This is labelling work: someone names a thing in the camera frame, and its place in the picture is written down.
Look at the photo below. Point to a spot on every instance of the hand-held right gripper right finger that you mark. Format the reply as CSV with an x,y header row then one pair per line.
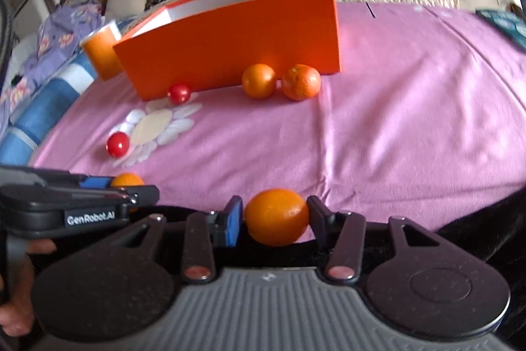
x,y
318,217

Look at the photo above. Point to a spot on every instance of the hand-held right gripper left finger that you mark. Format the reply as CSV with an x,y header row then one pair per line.
x,y
233,219

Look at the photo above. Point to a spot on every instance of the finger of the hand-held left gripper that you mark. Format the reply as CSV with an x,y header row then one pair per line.
x,y
95,183
141,194

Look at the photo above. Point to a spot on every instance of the orange cardboard box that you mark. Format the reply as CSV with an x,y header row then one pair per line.
x,y
230,42

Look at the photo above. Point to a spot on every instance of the person's left hand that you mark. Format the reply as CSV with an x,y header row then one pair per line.
x,y
20,318

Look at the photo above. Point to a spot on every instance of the red cherry tomato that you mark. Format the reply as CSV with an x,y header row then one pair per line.
x,y
179,93
118,144

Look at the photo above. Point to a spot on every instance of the blue white striped blanket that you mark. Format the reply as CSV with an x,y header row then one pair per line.
x,y
45,104

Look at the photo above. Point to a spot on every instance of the orange speckled canister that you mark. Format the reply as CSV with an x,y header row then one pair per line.
x,y
102,55

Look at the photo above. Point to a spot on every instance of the pink flower-print tablecloth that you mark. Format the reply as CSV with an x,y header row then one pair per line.
x,y
390,108

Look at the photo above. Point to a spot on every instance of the bumpy-skinned orange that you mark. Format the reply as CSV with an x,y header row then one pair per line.
x,y
301,82

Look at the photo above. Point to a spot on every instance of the purple floral blanket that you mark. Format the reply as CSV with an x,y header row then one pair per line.
x,y
61,34

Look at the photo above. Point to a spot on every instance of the dark teal patterned cloth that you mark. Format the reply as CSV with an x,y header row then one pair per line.
x,y
503,26

